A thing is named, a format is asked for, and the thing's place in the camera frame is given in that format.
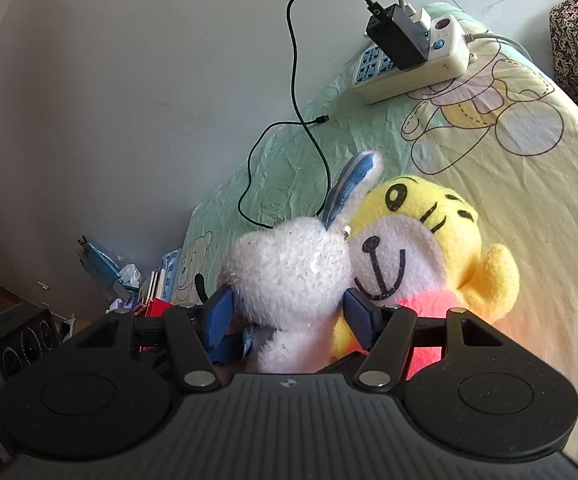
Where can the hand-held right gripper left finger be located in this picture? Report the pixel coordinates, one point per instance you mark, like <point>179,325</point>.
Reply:
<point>219,317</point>

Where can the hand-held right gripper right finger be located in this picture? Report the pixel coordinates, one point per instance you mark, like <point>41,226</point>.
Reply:
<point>361,322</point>

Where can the red cardboard box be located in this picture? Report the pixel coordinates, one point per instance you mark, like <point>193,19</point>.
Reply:
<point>156,307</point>

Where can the large white plush rabbit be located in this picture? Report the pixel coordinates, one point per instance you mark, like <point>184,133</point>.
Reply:
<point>289,270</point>

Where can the yellow plush tiger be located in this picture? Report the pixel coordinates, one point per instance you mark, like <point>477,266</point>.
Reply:
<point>419,260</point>

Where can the blue checkered cloth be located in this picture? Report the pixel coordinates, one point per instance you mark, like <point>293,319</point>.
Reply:
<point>171,262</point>

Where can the clear plastic bag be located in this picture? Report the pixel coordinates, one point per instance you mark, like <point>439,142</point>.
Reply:
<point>130,276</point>

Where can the black binder clip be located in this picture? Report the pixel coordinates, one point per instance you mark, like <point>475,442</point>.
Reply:
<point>83,240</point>

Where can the white power strip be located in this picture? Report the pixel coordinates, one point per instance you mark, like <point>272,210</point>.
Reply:
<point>419,80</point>

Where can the black charger adapter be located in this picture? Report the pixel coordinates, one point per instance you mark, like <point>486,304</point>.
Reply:
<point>396,40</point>

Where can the white charger plug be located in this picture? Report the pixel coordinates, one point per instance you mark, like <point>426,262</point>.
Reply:
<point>418,17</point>

